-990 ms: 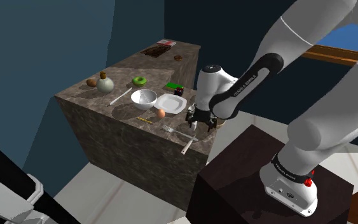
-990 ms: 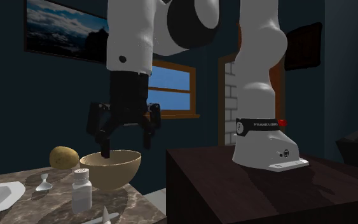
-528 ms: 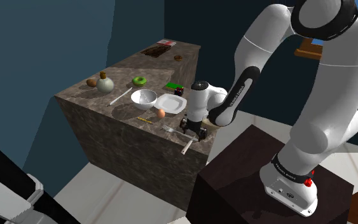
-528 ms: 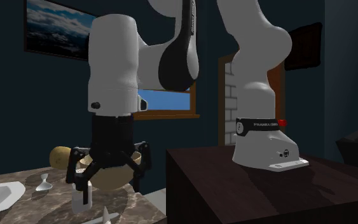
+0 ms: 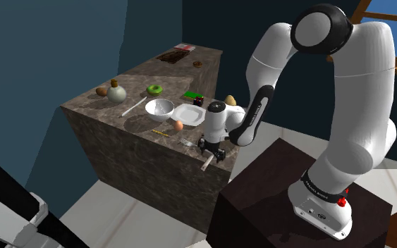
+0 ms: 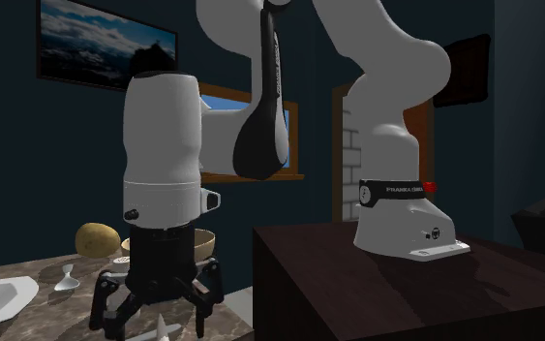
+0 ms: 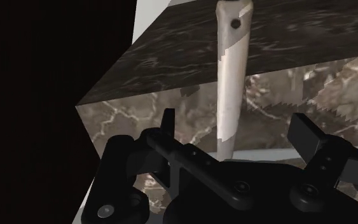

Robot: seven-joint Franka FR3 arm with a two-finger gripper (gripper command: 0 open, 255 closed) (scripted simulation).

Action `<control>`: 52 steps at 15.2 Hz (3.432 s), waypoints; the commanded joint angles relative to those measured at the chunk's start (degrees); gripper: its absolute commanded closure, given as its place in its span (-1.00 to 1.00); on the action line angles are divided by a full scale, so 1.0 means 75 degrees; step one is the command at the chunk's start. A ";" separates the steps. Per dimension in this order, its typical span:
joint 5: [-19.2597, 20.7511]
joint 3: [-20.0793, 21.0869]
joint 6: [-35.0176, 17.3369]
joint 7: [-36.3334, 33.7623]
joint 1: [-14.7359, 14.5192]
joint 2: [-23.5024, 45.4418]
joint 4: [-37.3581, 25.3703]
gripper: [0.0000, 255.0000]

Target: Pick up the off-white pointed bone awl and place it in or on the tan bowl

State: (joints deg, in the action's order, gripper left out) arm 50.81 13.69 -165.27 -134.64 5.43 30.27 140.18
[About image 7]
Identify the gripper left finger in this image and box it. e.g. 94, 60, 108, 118
81, 108, 254, 224

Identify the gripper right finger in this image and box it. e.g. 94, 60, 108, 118
287, 113, 358, 214

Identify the marble patterned robot stand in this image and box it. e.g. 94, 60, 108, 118
74, 0, 358, 216

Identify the white utensil handle with hole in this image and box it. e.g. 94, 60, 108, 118
215, 0, 254, 162

